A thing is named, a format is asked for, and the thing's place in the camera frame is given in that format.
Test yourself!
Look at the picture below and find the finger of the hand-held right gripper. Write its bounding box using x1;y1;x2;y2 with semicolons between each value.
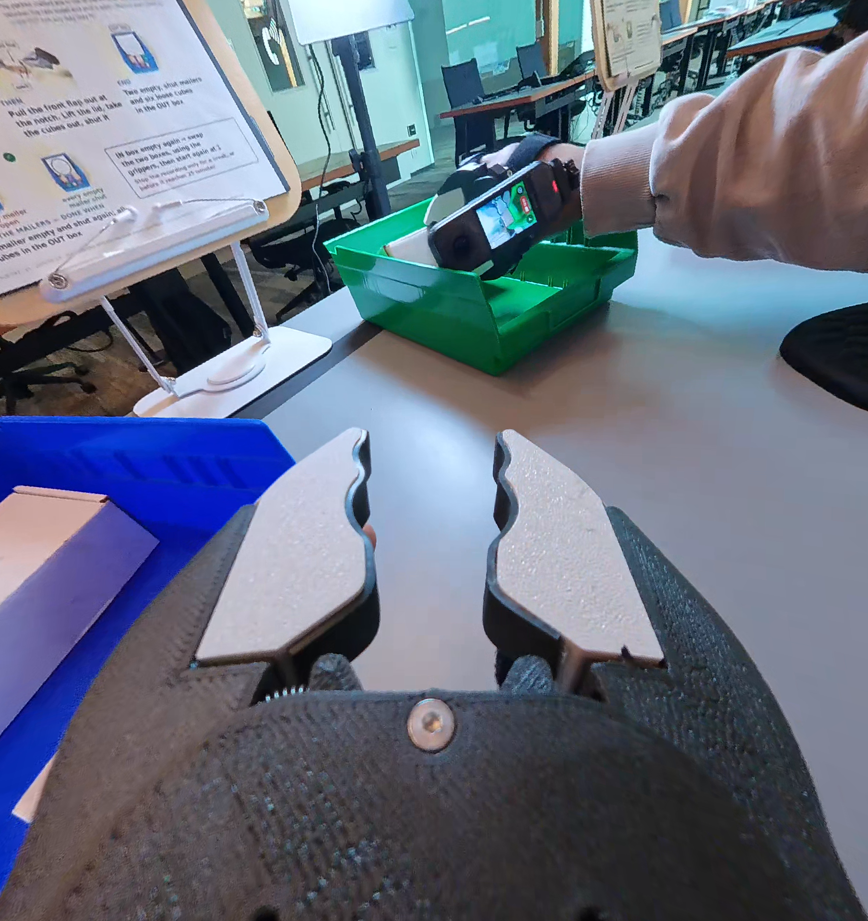
423;167;507;226

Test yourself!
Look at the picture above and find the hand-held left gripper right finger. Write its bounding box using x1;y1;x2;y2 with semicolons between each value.
483;429;666;692

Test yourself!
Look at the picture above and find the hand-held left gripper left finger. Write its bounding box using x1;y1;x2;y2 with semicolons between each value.
192;428;382;692

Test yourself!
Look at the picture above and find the green plastic bin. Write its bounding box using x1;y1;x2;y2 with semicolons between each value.
324;219;640;377

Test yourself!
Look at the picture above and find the blue plastic bin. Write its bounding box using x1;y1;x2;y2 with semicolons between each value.
0;416;296;918

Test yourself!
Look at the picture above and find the person's right forearm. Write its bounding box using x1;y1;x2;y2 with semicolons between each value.
580;22;868;274

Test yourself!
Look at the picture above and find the person's right hand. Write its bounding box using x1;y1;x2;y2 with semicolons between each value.
470;133;586;188

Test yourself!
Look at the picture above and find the long wooden desk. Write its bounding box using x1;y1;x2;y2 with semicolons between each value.
440;68;600;123

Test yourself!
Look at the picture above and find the black metal pole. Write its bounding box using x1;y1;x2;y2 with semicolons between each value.
329;36;393;220

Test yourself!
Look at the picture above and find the instruction sheet on stand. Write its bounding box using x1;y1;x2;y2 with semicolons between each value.
0;0;304;328

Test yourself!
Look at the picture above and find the instruction board on easel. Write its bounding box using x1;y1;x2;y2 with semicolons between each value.
591;0;665;91

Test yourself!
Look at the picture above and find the white board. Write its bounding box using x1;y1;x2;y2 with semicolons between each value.
286;0;415;46

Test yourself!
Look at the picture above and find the black mesh office chair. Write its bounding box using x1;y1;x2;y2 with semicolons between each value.
779;297;868;418

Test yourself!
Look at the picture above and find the printed instruction sheet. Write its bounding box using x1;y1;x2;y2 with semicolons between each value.
0;0;291;302

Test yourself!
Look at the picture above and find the black cable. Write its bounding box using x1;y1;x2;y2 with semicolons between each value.
306;43;335;289

